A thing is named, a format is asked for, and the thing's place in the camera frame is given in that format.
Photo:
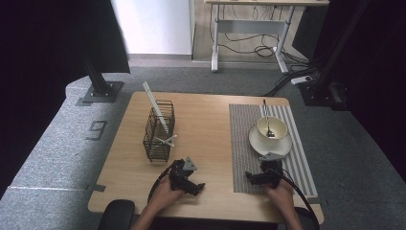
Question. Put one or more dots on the person's right hand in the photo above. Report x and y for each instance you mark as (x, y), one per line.
(281, 196)

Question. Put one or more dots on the cream cup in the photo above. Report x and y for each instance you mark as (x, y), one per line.
(279, 126)

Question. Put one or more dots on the black stand with dark base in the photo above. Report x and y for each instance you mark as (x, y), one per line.
(322, 92)

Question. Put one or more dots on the black curtain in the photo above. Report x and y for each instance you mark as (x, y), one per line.
(376, 80)
(38, 64)

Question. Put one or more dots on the long white chopstick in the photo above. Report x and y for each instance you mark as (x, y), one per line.
(154, 102)

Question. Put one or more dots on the white power strip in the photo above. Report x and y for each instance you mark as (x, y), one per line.
(301, 80)

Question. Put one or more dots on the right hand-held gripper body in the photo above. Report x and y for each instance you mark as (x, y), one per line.
(272, 172)

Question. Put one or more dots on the black chair armrest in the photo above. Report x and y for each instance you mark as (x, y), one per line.
(308, 218)
(116, 215)

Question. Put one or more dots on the white saucer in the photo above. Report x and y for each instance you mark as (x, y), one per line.
(281, 148)

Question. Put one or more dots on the metal spoon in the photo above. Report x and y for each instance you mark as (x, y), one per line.
(268, 126)

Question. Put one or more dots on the black stand with base plate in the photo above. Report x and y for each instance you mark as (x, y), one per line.
(99, 86)

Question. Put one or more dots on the person's left hand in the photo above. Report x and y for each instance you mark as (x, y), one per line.
(164, 198)

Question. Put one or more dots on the grey tape piece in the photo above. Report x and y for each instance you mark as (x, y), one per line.
(313, 200)
(99, 188)

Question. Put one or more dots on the white-legged desk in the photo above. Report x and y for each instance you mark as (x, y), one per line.
(252, 27)

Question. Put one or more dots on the grey striped placemat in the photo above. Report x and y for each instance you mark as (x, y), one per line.
(242, 143)

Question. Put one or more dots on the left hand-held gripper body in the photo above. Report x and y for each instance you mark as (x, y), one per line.
(178, 174)

